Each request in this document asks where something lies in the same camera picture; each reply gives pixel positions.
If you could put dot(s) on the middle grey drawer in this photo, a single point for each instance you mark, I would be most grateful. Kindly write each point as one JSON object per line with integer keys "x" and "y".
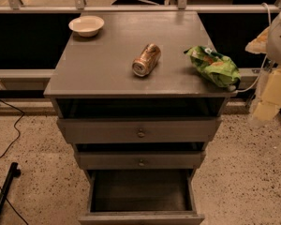
{"x": 138, "y": 160}

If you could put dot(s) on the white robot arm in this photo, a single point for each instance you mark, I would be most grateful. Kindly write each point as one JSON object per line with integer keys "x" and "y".
{"x": 273, "y": 50}

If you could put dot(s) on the bottom grey drawer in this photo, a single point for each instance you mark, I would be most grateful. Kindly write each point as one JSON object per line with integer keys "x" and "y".
{"x": 141, "y": 197}

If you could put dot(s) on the top grey drawer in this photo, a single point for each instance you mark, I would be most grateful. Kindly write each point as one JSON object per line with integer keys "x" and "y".
{"x": 138, "y": 131}

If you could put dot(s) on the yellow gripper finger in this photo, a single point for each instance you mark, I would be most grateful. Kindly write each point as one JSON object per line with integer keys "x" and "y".
{"x": 258, "y": 44}
{"x": 269, "y": 101}

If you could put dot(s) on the white bowl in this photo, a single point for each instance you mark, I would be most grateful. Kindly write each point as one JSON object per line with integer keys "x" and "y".
{"x": 86, "y": 26}

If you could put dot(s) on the green rice chip bag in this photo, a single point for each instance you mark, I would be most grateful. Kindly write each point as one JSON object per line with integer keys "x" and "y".
{"x": 214, "y": 66}

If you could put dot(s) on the grey drawer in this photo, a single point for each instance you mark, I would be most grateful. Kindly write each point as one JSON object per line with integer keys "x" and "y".
{"x": 138, "y": 131}
{"x": 141, "y": 197}
{"x": 138, "y": 160}

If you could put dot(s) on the grey wooden drawer cabinet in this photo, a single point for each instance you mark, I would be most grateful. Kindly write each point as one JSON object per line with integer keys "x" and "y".
{"x": 94, "y": 77}

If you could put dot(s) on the black stand leg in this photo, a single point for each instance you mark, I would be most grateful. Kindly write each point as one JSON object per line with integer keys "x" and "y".
{"x": 12, "y": 173}

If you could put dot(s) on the gold soda can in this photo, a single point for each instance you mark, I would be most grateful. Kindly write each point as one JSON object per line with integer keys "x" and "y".
{"x": 146, "y": 62}

